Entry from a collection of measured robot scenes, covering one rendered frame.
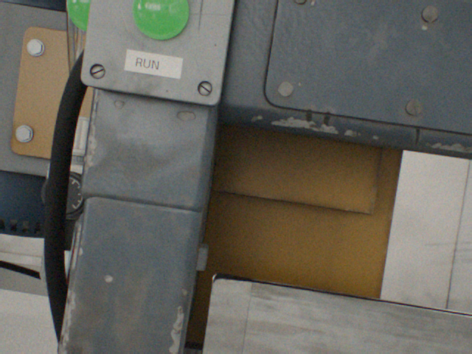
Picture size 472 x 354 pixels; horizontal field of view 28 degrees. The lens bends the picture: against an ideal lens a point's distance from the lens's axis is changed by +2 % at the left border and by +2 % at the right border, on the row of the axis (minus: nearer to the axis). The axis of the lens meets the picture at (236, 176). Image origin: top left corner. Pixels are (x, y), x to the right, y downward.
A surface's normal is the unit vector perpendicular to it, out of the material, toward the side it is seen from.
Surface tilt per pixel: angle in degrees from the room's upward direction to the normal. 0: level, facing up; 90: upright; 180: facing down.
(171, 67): 90
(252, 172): 90
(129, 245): 90
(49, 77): 90
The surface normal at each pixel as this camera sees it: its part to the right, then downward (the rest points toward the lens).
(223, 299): 0.26, 0.09
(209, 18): 0.00, 0.05
